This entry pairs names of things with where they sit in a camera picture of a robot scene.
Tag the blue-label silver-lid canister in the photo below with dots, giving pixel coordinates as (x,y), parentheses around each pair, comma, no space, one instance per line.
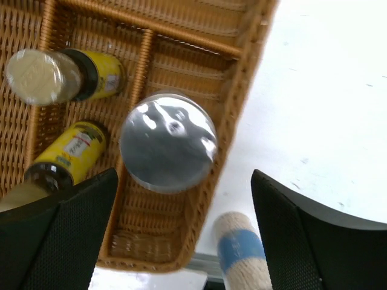
(241,253)
(168,143)

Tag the yellow-label brown glass bottle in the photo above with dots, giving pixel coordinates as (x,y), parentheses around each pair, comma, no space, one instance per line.
(61,165)
(43,78)

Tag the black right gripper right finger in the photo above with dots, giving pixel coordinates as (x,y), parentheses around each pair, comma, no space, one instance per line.
(311,246)

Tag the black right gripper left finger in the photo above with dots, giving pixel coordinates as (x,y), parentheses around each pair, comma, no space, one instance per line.
(54,242)

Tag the woven wicker divided tray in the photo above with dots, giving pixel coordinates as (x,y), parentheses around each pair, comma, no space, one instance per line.
(208,50)

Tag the aluminium table frame rail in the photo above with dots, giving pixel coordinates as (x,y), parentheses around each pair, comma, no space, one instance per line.
(208,264)

